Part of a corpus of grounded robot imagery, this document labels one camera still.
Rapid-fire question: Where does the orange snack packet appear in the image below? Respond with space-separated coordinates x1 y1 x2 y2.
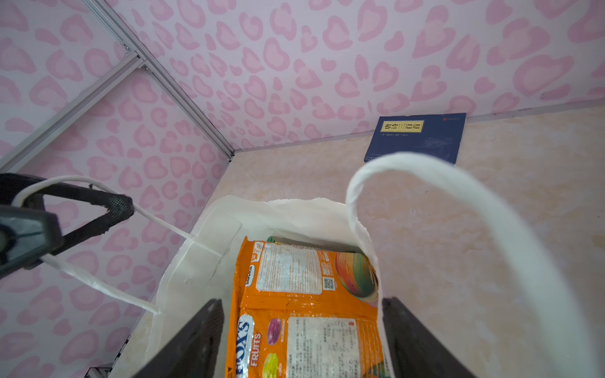
225 239 390 377

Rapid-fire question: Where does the white paper bag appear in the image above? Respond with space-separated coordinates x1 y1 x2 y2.
11 150 601 378

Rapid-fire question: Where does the aluminium frame strut left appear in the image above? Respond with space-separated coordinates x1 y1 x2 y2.
1 51 145 173

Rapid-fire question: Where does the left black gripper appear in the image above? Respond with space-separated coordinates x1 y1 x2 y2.
1 173 135 279

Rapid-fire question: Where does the green snack packet back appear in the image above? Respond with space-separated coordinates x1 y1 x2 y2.
267 236 362 254

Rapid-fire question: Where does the dark blue booklet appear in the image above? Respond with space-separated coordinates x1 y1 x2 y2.
364 113 466 165

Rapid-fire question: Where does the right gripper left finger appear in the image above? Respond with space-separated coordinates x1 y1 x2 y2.
134 299 225 378

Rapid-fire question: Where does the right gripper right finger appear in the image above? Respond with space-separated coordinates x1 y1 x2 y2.
382 297 474 378

